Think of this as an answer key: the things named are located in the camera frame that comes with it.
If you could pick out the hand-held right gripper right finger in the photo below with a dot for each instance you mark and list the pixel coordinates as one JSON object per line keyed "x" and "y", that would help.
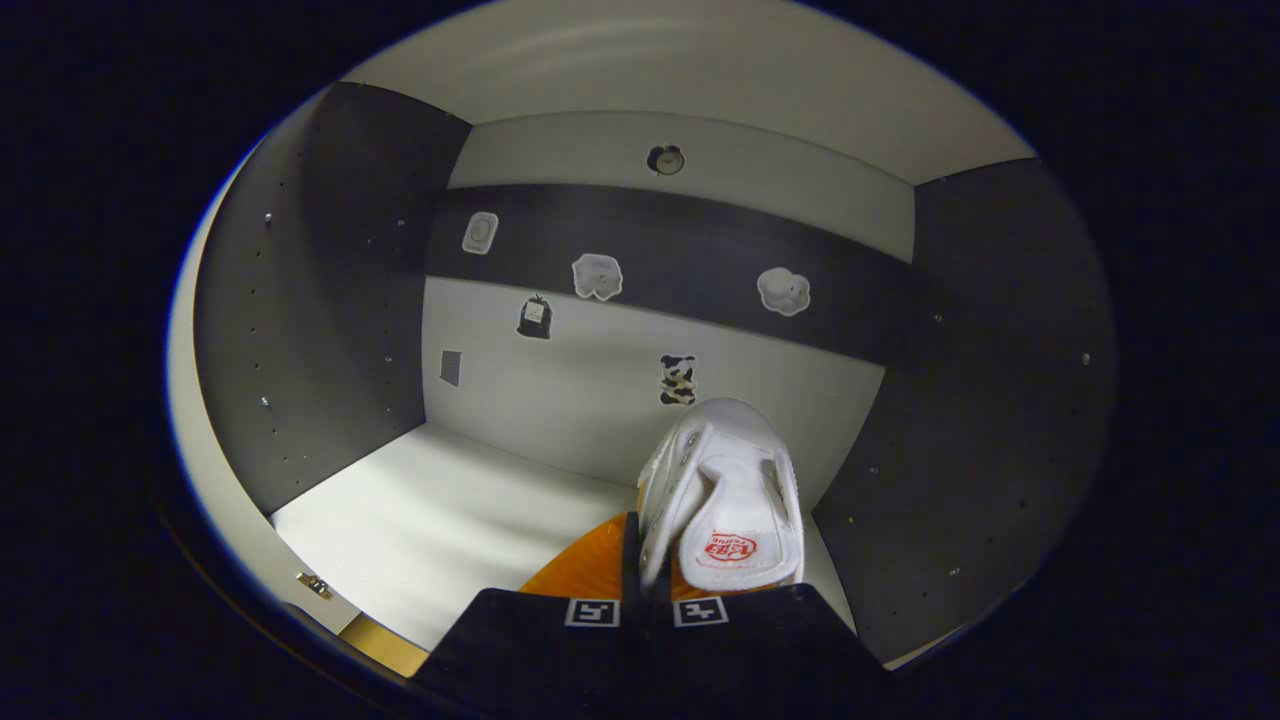
{"x": 760, "y": 645}

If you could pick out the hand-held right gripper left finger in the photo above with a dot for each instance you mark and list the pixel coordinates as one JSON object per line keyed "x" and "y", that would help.
{"x": 540, "y": 640}

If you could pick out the white shoe cabinet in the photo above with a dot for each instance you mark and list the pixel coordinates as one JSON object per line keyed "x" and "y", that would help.
{"x": 480, "y": 500}

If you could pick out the white canvas shoe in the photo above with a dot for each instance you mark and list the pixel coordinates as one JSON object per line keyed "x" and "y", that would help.
{"x": 720, "y": 480}

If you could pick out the white shoe cabinet door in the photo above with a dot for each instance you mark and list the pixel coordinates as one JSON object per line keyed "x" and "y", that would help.
{"x": 185, "y": 400}

